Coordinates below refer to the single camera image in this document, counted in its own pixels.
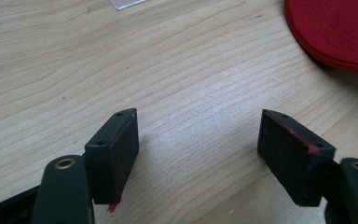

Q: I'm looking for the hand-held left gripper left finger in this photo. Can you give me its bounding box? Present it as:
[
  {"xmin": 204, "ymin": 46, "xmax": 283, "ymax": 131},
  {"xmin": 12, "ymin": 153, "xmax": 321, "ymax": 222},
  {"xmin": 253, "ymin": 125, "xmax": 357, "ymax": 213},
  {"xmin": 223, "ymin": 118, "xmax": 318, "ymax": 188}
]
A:
[{"xmin": 84, "ymin": 107, "xmax": 140, "ymax": 214}]

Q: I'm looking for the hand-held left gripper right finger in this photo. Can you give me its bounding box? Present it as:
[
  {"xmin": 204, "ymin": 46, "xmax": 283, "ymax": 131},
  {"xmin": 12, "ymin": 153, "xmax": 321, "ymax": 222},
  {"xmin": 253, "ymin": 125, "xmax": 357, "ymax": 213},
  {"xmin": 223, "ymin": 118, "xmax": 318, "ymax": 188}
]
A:
[{"xmin": 256, "ymin": 108, "xmax": 337, "ymax": 207}]

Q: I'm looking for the clear plastic sheet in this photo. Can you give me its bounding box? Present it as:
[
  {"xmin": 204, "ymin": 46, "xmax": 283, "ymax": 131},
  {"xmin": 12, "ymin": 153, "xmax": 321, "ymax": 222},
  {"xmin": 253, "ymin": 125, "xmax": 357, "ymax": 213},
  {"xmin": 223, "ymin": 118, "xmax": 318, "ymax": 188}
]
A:
[{"xmin": 109, "ymin": 0, "xmax": 147, "ymax": 10}]

